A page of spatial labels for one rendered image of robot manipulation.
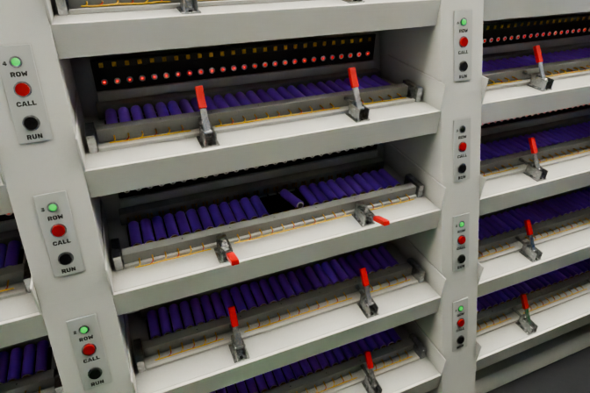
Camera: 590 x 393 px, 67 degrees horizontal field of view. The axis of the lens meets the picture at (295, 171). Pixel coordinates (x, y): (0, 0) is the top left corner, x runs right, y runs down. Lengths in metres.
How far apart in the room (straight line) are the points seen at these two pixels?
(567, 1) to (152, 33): 0.80
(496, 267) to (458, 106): 0.40
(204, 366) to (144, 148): 0.39
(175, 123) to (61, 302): 0.31
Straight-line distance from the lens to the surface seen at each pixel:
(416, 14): 0.84
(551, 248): 1.24
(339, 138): 0.77
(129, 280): 0.76
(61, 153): 0.68
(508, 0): 0.97
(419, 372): 1.11
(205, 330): 0.88
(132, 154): 0.70
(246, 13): 0.70
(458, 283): 1.02
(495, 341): 1.23
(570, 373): 1.44
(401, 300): 0.98
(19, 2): 0.68
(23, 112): 0.68
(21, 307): 0.78
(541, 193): 1.12
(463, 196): 0.95
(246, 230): 0.79
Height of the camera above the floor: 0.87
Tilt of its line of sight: 16 degrees down
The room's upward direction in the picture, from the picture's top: 5 degrees counter-clockwise
